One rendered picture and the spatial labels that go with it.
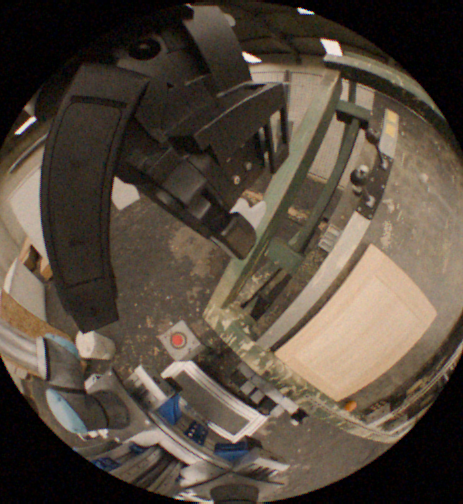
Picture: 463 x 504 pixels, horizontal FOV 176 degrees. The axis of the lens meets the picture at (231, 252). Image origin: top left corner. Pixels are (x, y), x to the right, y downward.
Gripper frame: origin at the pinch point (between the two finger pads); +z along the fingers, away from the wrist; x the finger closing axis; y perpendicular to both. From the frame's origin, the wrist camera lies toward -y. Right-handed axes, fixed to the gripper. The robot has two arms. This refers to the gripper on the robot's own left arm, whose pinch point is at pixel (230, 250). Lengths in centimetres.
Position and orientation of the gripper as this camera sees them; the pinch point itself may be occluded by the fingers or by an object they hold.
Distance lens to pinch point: 17.2
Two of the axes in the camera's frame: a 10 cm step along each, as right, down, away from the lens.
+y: 5.8, -8.1, 0.7
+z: 3.1, 2.9, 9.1
